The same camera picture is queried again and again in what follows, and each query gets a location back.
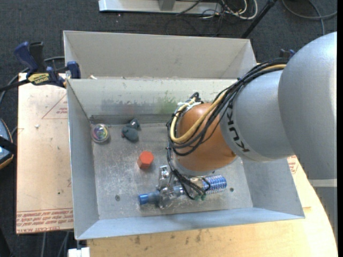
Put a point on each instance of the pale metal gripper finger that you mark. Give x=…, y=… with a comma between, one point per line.
x=164, y=203
x=164, y=175

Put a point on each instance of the blue and grey cylindrical tool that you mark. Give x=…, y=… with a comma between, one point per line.
x=150, y=197

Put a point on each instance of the red hexagonal block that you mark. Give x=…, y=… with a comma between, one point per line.
x=145, y=160

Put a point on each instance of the grey metal bin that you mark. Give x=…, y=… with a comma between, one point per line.
x=120, y=186

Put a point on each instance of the dark grey toy animal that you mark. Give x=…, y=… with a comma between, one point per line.
x=130, y=133

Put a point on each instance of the clear iridescent ball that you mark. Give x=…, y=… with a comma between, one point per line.
x=100, y=133

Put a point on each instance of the brown cardboard board red print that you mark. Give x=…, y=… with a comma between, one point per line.
x=43, y=154

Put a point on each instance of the black cylinder on white bracket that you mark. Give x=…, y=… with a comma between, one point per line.
x=216, y=184

